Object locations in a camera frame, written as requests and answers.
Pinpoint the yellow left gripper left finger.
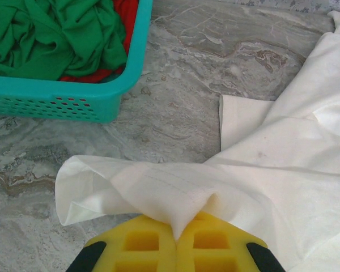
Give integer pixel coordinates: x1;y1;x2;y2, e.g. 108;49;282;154
65;214;179;272

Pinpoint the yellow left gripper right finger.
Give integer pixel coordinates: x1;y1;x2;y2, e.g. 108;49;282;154
177;211;287;272

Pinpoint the white t-shirt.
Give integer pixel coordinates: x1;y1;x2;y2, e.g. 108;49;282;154
55;10;340;272

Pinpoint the teal plastic basket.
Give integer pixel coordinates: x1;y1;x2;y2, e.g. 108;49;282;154
0;0;154;124

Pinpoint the green t-shirt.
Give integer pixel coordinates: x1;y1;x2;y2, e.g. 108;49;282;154
0;0;128;83

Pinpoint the red t-shirt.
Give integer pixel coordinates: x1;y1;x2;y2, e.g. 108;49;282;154
59;0;140;83

